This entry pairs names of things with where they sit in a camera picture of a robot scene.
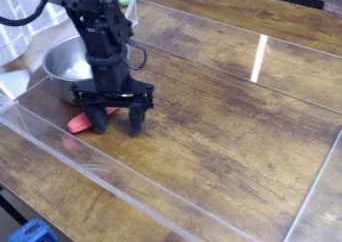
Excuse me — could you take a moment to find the blue plastic crate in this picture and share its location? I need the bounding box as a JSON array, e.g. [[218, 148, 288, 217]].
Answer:
[[5, 218, 59, 242]]

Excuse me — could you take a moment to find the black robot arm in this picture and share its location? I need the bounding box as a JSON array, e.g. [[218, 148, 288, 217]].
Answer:
[[40, 0, 153, 134]]

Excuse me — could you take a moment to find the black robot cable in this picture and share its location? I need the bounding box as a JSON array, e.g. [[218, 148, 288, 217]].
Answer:
[[0, 0, 49, 27]]

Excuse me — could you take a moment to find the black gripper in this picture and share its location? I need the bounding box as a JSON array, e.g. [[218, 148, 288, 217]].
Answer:
[[71, 57, 155, 135]]

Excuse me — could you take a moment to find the clear acrylic barrier wall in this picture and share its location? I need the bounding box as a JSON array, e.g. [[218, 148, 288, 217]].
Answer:
[[0, 101, 255, 242]]

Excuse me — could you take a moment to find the pink handled metal spoon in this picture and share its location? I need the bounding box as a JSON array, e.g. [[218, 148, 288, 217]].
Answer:
[[67, 107, 119, 134]]

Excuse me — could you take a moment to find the stainless steel pot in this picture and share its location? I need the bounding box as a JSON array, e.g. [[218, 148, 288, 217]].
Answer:
[[42, 35, 129, 104]]

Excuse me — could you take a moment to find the white checkered curtain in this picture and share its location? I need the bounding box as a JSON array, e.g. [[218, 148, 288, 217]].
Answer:
[[0, 0, 71, 67]]

